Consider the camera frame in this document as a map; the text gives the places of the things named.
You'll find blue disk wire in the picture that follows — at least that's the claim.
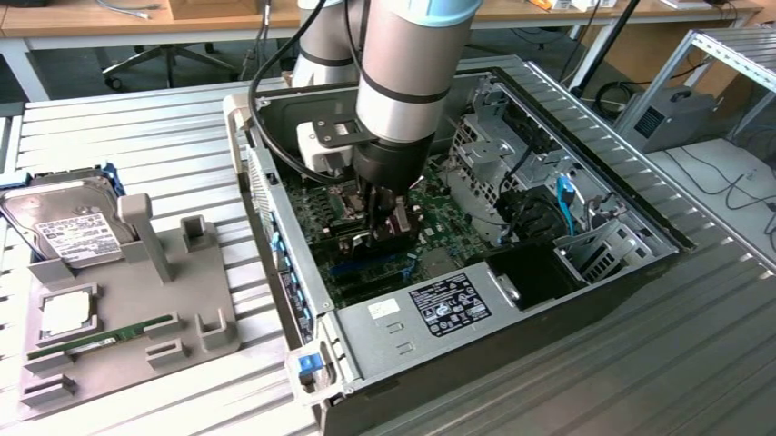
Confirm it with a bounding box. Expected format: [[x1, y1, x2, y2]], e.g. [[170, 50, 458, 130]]
[[554, 174, 583, 237]]

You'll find silver disk bay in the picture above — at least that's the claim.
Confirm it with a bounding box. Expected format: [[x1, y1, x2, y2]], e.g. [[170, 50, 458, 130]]
[[554, 219, 655, 286]]

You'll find graphics card with black fan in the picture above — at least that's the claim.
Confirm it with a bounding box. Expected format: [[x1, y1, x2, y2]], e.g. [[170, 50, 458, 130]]
[[311, 222, 423, 263]]

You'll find grey cable on desk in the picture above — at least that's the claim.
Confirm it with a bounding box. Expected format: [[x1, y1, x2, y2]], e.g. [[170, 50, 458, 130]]
[[94, 0, 164, 20]]

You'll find thick black camera cable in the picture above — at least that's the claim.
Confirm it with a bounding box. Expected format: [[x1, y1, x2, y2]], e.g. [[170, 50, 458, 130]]
[[248, 0, 368, 185]]

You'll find CPU socket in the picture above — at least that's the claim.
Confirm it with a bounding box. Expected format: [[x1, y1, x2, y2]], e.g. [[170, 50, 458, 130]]
[[329, 185, 368, 226]]

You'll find black stand pole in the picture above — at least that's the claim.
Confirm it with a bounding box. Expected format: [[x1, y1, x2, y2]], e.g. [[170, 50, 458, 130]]
[[571, 0, 642, 99]]

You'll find silver power supply with label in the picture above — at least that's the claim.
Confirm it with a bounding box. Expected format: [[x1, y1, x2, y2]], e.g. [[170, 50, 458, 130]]
[[332, 258, 523, 383]]

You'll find black drive wire bundle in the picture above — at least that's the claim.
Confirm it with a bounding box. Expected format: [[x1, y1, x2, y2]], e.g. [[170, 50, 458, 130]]
[[500, 135, 574, 242]]

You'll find thin hanging grey cable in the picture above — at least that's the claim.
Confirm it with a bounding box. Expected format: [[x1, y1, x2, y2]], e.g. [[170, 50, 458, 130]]
[[240, 0, 272, 82]]

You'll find black office chair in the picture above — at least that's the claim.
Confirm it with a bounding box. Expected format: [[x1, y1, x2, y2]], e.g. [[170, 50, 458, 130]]
[[100, 43, 239, 90]]

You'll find perforated metal drive cage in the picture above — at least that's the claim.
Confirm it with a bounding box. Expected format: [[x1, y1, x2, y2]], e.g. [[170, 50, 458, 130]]
[[451, 113, 550, 231]]

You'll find green RAM stick with sticker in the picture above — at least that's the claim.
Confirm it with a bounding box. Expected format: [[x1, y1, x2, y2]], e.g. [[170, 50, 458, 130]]
[[28, 317, 174, 362]]

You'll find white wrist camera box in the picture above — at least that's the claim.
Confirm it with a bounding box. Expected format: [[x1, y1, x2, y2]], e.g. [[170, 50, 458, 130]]
[[295, 116, 380, 176]]

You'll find black long expansion slot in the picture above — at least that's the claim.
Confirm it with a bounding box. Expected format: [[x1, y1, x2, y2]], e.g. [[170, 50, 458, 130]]
[[341, 284, 396, 303], [335, 271, 404, 291]]

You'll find green motherboard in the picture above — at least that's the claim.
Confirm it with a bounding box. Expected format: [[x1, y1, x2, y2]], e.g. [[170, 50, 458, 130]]
[[283, 154, 504, 305]]

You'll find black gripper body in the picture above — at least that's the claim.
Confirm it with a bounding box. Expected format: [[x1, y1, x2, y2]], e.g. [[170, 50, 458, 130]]
[[352, 134, 438, 193]]

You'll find blue disk caddy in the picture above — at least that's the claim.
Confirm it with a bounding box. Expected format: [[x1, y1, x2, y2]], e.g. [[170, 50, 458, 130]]
[[0, 161, 126, 208]]

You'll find grey parts rack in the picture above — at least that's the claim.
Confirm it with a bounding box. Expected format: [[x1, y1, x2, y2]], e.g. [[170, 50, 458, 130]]
[[17, 193, 243, 410]]

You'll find aluminium frame rack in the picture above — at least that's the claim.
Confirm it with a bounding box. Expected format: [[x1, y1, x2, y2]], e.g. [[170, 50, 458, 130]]
[[611, 27, 776, 151]]

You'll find wooden desk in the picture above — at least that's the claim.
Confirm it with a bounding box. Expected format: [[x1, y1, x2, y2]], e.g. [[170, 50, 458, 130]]
[[475, 0, 765, 92], [0, 0, 304, 104]]

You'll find silver hard disk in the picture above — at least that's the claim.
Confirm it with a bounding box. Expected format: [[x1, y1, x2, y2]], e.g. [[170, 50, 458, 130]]
[[0, 179, 137, 272]]

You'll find silver CPU chip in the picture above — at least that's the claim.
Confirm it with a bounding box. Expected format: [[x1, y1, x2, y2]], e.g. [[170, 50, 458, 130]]
[[40, 294, 98, 340]]

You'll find grey box unit with handle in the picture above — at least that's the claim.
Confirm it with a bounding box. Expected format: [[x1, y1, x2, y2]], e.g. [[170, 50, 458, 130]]
[[614, 85, 717, 154]]

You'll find open PC case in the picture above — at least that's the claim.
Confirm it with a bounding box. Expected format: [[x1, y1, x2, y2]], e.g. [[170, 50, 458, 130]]
[[221, 54, 698, 436]]

